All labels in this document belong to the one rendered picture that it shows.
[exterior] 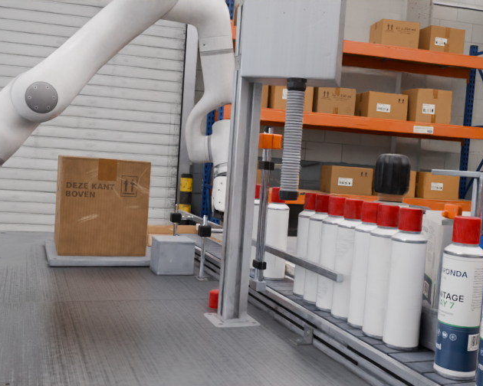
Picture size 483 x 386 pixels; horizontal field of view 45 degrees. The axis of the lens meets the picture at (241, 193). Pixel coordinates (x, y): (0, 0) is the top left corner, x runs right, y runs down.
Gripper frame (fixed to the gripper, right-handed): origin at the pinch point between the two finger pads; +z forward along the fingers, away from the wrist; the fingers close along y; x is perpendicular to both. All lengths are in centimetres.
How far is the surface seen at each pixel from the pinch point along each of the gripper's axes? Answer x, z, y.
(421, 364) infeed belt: -76, 35, -2
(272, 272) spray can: -26.7, 14.7, -1.0
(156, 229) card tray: 75, -17, -4
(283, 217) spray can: -31.2, 3.2, 0.5
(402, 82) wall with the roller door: 308, -234, 313
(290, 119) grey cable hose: -61, -6, -11
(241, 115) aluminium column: -51, -11, -16
